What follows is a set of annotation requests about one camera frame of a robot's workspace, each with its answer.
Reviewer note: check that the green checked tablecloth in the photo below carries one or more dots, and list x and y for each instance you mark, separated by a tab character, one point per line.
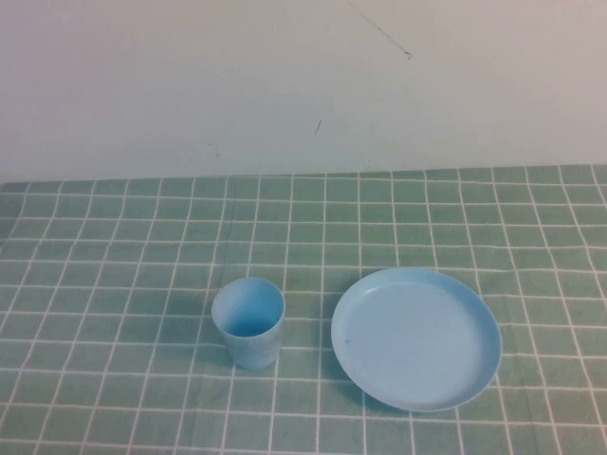
142	265

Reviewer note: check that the light blue plastic cup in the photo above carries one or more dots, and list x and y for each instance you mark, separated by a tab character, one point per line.
251	346

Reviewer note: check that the light blue round plate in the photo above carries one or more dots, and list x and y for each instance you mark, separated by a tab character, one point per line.
417	341

